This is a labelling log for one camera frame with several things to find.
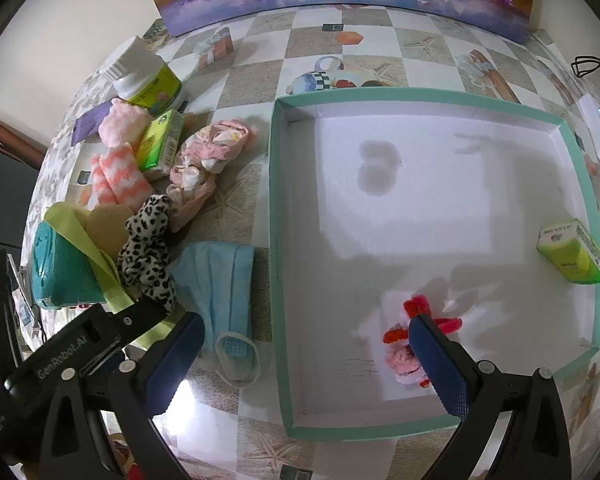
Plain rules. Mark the white box with teal rim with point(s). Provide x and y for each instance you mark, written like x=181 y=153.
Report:
x=430 y=185

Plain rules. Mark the white green label pill bottle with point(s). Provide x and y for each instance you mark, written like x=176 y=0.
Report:
x=145 y=75

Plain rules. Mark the white power strip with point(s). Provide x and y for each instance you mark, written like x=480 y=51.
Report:
x=597 y=130

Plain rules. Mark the blue face mask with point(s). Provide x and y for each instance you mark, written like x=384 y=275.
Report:
x=215 y=280

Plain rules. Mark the dark cabinet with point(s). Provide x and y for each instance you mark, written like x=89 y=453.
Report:
x=5 y=185

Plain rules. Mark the purple snack packet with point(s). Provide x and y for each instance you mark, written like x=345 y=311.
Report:
x=90 y=122

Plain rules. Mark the checkered printed tablecloth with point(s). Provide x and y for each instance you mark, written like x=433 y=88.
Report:
x=260 y=75

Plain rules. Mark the teal sponge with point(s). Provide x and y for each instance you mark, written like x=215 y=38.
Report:
x=60 y=270

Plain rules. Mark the yellow-green cloth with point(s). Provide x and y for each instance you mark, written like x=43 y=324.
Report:
x=75 y=225

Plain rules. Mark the leopard print scrunchie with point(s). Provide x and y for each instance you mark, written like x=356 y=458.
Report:
x=147 y=255

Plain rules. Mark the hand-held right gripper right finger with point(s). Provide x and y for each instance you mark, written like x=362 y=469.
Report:
x=440 y=365

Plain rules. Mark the flower painting canvas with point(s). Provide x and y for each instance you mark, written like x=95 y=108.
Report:
x=330 y=0

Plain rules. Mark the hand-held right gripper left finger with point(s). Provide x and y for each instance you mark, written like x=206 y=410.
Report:
x=175 y=360

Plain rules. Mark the green tissue packet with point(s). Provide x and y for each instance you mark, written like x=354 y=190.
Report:
x=160 y=142
x=570 y=255

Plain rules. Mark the pink floral cloth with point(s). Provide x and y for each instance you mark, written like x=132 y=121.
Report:
x=205 y=160

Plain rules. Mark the pink white striped fluffy sock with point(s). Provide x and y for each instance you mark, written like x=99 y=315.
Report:
x=122 y=175

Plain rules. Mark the red pink plush toy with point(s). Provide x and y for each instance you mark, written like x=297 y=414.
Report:
x=402 y=355

